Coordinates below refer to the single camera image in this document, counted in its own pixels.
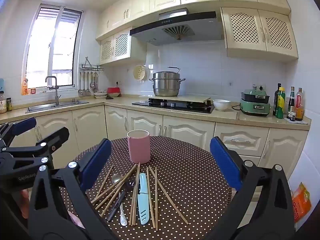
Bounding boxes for orange plastic bag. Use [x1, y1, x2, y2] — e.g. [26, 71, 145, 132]
[291, 182, 312, 223]

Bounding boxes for green bottle yellow cap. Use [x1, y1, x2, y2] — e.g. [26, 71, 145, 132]
[276, 87, 286, 119]

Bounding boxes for metal wall utensil rack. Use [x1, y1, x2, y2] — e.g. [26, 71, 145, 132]
[79, 57, 104, 72]

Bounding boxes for bunch of wooden chopsticks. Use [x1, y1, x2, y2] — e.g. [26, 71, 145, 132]
[91, 164, 190, 232]

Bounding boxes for brown polka-dot tablecloth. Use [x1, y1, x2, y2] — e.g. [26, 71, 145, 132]
[56, 135, 233, 240]

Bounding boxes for stainless steel steamer pot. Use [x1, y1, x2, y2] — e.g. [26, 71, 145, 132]
[149, 66, 186, 97]

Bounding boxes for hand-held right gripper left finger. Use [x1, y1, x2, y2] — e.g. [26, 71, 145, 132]
[28, 138, 118, 240]

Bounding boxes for black range hood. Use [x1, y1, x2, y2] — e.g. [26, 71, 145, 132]
[129, 8, 224, 46]

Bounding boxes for cream lattice door cabinet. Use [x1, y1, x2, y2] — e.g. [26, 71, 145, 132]
[99, 27, 147, 67]
[220, 7, 299, 62]

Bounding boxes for white bowl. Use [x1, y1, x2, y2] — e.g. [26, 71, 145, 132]
[212, 99, 231, 112]

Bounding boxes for green electric cooker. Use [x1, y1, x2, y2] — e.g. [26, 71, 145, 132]
[239, 86, 271, 117]

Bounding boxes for pink cup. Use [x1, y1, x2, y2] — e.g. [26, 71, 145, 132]
[127, 129, 150, 164]

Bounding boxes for red orange sauce bottle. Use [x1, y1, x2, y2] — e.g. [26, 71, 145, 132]
[295, 87, 304, 121]

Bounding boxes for dark metal spoon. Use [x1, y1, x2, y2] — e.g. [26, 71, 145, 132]
[107, 180, 136, 222]

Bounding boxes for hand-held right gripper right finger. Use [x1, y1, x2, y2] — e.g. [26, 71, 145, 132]
[209, 136, 295, 240]

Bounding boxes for black gas stove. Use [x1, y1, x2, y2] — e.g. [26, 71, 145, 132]
[131, 98, 215, 114]

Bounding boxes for silver metal spoon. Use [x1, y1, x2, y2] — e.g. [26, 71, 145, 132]
[112, 174, 127, 227]

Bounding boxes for person's left hand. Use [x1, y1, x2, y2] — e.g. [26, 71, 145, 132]
[20, 189, 32, 220]

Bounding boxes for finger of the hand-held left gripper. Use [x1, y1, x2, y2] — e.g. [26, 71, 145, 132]
[0, 117, 37, 147]
[0, 127, 70, 167]

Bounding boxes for dark oil bottle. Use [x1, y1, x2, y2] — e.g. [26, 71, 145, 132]
[273, 83, 282, 116]

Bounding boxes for stainless steel sink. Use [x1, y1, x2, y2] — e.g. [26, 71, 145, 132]
[25, 99, 89, 113]

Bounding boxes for kitchen window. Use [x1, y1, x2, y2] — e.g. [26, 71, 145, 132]
[21, 3, 83, 95]

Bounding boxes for dark soy sauce bottle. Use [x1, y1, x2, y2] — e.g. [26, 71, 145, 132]
[287, 86, 296, 119]

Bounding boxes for light blue sheathed knife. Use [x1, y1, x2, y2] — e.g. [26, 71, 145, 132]
[137, 173, 150, 226]

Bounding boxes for metal faucet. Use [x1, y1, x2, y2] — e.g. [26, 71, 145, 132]
[45, 76, 62, 105]

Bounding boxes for cream colander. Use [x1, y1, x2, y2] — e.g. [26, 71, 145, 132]
[133, 65, 150, 82]

